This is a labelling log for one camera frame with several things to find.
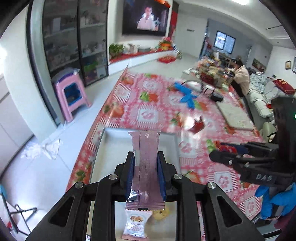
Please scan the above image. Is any pink stick snack packet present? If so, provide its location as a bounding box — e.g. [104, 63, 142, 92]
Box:
[125, 131, 165, 211]

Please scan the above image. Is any right blue gloved hand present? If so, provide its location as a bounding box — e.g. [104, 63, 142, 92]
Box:
[255, 183, 295, 219]

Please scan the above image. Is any red candy wrapper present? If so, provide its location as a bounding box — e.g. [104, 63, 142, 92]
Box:
[188, 116, 205, 134]
[213, 141, 238, 154]

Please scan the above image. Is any grey white storage box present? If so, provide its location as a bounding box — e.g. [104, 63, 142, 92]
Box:
[86, 127, 181, 241]

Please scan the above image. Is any white tablet case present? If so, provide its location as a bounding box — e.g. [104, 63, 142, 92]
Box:
[216, 102, 255, 131]

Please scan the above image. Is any small pink white cookie packet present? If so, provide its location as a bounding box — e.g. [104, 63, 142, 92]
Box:
[121, 209, 152, 240]

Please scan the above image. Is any black power adapter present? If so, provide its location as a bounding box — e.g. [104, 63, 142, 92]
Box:
[210, 92, 223, 102]

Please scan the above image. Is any grey sofa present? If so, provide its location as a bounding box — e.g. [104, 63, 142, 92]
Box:
[246, 72, 295, 129]

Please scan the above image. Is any seated person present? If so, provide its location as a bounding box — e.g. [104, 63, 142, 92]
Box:
[231, 59, 250, 97]

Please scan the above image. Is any strawberry pattern tablecloth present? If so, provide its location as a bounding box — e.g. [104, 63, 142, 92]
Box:
[68, 69, 262, 219]

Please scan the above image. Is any blue rubber glove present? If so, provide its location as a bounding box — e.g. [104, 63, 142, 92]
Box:
[174, 82, 197, 109]

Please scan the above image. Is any pink plastic stool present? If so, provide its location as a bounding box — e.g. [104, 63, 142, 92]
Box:
[55, 72, 92, 123]

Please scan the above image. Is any green potted plant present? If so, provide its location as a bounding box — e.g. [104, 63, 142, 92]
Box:
[109, 44, 125, 59]

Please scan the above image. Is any glass display cabinet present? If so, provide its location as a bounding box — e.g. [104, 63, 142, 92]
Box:
[27, 1, 108, 125]

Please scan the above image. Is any wall television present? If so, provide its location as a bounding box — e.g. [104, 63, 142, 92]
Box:
[122, 0, 171, 37]

